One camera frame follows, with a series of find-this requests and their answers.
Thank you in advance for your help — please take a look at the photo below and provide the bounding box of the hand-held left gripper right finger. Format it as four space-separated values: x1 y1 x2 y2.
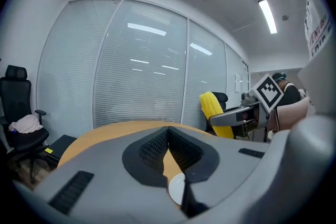
167 125 272 219

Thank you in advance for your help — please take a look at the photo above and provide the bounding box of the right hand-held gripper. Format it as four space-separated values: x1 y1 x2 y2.
208 73 286 143

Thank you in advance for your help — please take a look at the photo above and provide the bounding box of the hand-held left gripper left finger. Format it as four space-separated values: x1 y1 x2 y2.
13 125 190 224

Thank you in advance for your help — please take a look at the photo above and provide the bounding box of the yellow corn cob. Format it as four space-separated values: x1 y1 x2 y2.
199 91 235 140

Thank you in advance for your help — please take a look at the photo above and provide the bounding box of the white plate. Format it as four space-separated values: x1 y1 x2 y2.
168 173 186 206

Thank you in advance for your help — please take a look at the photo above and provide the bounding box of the person's right forearm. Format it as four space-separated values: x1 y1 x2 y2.
276 98 311 131

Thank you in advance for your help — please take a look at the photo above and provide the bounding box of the black box with yellow sticker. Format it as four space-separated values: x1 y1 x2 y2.
45 134 79 166

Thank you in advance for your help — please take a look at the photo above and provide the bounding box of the pink cloth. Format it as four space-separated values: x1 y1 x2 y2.
8 114 44 134

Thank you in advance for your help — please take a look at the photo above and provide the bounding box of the black mesh office chair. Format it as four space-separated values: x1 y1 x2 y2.
0 65 50 185

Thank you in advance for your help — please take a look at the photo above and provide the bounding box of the long ceiling light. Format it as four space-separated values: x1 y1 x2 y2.
258 0 278 35

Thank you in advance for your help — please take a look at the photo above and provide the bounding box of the white printed t-shirt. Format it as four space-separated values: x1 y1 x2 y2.
303 0 335 62

